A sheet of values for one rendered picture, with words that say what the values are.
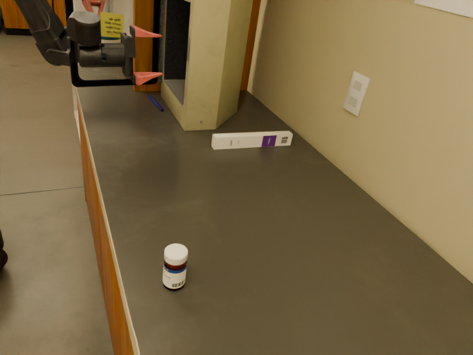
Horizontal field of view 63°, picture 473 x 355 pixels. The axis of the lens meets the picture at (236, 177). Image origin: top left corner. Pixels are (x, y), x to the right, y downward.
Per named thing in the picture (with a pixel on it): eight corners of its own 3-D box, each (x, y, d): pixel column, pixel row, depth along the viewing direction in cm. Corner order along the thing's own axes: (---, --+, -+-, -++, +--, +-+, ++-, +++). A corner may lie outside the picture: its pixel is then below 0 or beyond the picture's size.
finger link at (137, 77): (165, 57, 100) (127, 57, 96) (165, 85, 103) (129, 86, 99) (159, 52, 105) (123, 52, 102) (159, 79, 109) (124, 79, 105)
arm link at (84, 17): (58, 44, 99) (46, 61, 93) (53, -1, 91) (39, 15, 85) (106, 54, 100) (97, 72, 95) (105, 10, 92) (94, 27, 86)
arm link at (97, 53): (74, 58, 98) (77, 72, 95) (72, 33, 93) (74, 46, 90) (103, 58, 101) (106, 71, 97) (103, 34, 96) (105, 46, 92)
